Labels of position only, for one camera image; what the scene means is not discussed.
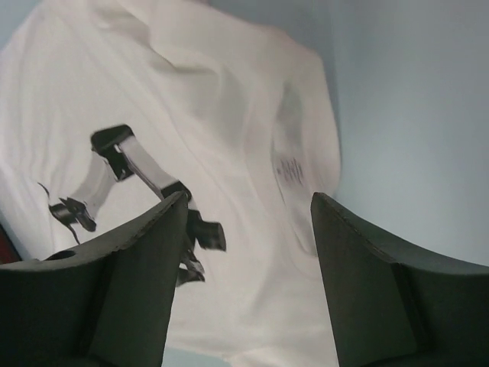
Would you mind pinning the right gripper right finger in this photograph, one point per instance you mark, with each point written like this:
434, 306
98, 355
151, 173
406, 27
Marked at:
393, 303

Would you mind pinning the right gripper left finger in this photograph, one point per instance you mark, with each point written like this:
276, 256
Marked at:
106, 302

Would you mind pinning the white printed t shirt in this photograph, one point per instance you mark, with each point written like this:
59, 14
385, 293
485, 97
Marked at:
105, 102

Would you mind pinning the red t shirt in basket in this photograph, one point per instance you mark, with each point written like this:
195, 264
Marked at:
8, 253

